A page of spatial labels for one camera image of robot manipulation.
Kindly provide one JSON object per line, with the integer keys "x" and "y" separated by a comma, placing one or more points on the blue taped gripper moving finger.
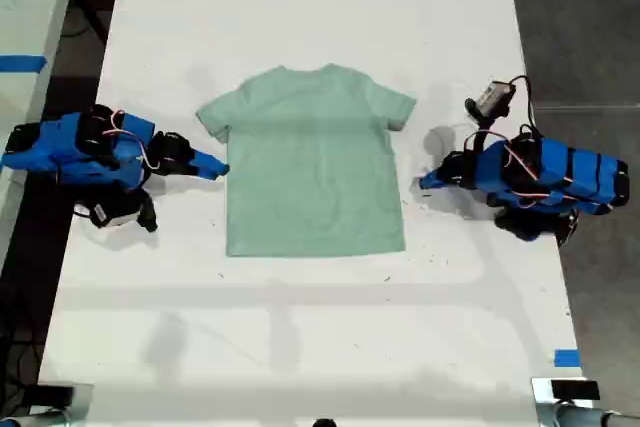
{"x": 439, "y": 183}
{"x": 207, "y": 173}

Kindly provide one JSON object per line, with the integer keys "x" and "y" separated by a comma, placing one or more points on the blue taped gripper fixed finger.
{"x": 437, "y": 173}
{"x": 210, "y": 161}

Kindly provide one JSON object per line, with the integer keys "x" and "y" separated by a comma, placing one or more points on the pale green T-shirt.
{"x": 315, "y": 177}

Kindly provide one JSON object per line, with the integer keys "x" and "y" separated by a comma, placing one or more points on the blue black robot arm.
{"x": 560, "y": 172}
{"x": 75, "y": 152}

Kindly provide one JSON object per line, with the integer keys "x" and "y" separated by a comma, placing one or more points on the long blue tape strip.
{"x": 22, "y": 63}

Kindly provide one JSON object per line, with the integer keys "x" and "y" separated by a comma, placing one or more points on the white side table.
{"x": 30, "y": 7}

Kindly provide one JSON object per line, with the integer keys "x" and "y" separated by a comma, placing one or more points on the short blue tape strip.
{"x": 567, "y": 358}

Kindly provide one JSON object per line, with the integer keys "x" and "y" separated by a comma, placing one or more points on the metal clamp plate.
{"x": 84, "y": 397}
{"x": 541, "y": 397}

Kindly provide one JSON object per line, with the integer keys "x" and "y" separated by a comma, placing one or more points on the small black box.
{"x": 575, "y": 390}
{"x": 50, "y": 396}

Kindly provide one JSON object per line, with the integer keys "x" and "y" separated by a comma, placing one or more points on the grey metal tube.
{"x": 595, "y": 418}
{"x": 30, "y": 419}

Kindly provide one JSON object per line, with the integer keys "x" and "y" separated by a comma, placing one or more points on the camera black stalk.
{"x": 482, "y": 134}
{"x": 147, "y": 212}

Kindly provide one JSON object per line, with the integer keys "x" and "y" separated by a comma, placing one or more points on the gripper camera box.
{"x": 492, "y": 97}
{"x": 116, "y": 211}

